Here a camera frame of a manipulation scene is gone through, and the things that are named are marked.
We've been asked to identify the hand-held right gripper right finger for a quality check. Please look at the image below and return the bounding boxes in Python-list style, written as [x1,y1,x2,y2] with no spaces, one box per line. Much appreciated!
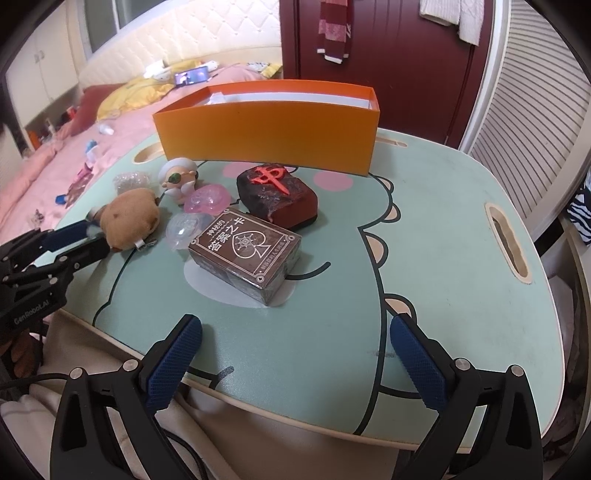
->
[390,313,543,480]

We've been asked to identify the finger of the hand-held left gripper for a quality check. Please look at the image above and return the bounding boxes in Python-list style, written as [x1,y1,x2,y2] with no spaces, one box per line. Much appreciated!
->
[0,236,112,287]
[0,220,93,266]

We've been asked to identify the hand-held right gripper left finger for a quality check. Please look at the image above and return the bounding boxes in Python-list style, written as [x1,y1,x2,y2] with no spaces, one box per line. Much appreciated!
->
[48,314,204,480]

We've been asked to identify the brown plush toy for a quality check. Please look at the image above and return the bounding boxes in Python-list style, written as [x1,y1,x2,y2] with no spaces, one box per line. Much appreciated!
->
[88,187,162,252]

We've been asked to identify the white plastic wrap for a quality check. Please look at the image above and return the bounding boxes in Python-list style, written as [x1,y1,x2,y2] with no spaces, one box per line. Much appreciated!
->
[113,172,151,195]

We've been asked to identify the clear translucent capsule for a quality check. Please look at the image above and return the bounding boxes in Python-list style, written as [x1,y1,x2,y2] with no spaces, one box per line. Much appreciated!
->
[165,213,206,252]

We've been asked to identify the small white figurine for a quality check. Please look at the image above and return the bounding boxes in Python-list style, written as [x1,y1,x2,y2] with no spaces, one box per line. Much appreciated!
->
[159,158,200,204]

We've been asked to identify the pink translucent capsule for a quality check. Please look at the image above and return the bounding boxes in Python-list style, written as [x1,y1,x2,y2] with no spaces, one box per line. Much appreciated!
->
[185,184,230,215]

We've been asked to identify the brown card box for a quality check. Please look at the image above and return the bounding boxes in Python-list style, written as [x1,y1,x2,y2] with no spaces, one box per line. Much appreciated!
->
[187,208,303,308]

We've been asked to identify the dark red mahjong block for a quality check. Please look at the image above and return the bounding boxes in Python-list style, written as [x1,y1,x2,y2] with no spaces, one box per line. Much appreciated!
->
[236,162,319,229]

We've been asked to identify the orange cardboard box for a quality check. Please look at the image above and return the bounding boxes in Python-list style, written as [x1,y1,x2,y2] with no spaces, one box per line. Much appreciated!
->
[152,79,380,177]

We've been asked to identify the person's left hand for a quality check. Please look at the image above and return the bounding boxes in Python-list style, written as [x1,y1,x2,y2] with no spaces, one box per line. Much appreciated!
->
[0,330,47,381]

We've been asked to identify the dark printed packet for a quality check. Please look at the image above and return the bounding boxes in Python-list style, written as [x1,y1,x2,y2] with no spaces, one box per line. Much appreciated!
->
[67,166,93,195]

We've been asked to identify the pink bed blanket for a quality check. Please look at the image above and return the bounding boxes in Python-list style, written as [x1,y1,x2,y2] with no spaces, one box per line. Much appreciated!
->
[0,62,282,245]

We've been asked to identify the person's white garment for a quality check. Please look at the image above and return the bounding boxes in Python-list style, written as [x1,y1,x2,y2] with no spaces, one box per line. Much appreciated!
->
[0,318,416,480]

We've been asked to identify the dark red pillow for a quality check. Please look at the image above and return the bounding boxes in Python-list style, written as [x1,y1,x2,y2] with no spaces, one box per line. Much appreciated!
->
[69,84,114,132]

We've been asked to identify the yellow pillow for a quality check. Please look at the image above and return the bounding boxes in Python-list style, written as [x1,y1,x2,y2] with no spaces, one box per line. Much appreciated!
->
[97,58,218,121]

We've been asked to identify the smartphone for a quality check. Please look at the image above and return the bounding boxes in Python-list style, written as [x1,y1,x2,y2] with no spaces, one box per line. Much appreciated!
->
[173,65,211,86]

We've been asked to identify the window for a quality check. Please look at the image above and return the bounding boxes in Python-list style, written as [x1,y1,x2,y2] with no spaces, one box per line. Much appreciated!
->
[83,0,185,51]

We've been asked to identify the zebra striped cloth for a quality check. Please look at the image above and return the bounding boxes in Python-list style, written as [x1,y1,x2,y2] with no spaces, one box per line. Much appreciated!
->
[566,171,591,245]

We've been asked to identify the cream quilted headboard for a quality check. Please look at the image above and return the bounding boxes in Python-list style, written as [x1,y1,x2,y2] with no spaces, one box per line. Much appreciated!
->
[78,0,282,88]

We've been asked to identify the white louvred door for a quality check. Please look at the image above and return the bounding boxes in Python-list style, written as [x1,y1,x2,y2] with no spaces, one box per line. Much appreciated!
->
[459,0,591,222]

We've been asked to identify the dark red wardrobe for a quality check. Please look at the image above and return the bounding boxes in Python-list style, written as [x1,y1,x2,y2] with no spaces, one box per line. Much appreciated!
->
[279,0,499,148]

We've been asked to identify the red striped scarf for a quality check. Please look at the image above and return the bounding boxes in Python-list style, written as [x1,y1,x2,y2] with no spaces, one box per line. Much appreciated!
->
[316,0,354,64]

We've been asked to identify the white knitted sweater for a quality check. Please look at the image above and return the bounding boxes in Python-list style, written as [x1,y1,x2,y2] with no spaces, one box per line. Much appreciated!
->
[419,0,485,46]

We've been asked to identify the white wall cabinet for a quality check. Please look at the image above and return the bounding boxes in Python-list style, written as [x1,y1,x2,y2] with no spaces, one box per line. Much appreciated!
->
[4,14,88,139]

